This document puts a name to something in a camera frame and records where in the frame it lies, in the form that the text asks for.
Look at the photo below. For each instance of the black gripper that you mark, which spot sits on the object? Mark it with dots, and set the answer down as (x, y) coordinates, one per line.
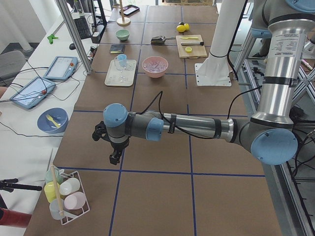
(118, 147)

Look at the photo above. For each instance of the metal ice scoop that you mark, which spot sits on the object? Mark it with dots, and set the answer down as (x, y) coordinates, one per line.
(160, 40)

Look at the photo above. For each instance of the white cup in rack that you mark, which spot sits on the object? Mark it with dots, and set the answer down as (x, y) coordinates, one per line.
(69, 186)

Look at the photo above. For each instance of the pink cup in rack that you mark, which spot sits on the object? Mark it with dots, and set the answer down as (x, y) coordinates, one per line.
(75, 200)

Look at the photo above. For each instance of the green cup in rack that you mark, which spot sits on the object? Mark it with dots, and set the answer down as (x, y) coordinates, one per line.
(49, 177)

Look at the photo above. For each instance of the yellow cup in rack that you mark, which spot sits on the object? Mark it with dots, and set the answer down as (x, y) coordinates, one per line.
(50, 192)

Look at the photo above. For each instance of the clear cup in rack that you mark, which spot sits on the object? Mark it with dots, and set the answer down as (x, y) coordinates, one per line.
(54, 210)

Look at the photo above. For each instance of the blue plastic cup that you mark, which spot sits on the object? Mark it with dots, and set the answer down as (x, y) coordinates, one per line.
(122, 60)

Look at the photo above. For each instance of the clear ice cubes pile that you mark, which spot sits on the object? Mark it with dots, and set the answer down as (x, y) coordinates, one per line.
(155, 66)

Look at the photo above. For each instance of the blue bowl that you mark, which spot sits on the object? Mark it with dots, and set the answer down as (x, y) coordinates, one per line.
(59, 115)

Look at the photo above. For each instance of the yellow plastic fork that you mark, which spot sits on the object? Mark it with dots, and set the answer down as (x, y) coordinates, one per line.
(50, 118)

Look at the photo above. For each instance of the clear wine glass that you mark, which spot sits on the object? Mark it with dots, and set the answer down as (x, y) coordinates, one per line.
(122, 77)

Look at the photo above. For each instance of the cream bear tray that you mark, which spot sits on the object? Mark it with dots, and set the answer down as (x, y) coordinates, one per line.
(112, 77)

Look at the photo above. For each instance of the pink bowl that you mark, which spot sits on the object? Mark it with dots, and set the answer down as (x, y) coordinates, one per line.
(155, 58)

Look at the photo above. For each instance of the teach pendant tablet near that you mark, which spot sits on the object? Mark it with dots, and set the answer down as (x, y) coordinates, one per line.
(33, 92)

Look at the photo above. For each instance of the teach pendant tablet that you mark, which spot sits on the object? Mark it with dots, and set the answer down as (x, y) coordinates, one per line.
(33, 92)
(61, 68)

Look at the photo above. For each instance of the teach pendant tablet far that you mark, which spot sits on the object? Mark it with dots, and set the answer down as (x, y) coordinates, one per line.
(61, 68)

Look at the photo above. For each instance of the grey folded cloth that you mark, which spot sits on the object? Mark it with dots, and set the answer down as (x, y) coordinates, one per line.
(117, 49)

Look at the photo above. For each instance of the black computer mouse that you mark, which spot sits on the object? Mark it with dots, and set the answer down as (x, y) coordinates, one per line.
(72, 46)

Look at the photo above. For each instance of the green bowl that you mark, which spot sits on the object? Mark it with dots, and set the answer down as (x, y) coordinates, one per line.
(123, 34)

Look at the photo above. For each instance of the half lemon slice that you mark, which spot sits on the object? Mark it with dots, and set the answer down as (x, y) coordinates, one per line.
(188, 49)

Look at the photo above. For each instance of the wooden cutting board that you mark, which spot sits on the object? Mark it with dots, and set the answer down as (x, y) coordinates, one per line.
(197, 51)

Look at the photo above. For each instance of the green clamp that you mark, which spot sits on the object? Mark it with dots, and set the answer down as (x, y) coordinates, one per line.
(51, 38)

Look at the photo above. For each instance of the wooden paper towel stand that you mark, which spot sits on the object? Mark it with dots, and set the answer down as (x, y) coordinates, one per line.
(123, 20)

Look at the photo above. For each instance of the black keyboard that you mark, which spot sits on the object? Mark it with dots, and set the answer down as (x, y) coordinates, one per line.
(82, 27)

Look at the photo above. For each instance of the metal cylinder muddler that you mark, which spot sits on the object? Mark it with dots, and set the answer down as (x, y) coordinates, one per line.
(192, 43)

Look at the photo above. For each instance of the white wire cup rack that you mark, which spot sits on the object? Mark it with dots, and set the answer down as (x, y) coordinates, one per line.
(72, 214)

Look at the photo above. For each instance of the wooden rack handle stick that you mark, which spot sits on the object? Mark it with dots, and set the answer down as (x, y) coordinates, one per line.
(60, 204)

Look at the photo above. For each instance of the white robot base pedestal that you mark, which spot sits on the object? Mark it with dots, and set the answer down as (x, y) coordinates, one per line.
(214, 71)

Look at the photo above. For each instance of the aluminium frame post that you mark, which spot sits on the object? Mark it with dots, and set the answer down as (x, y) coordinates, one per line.
(70, 24)

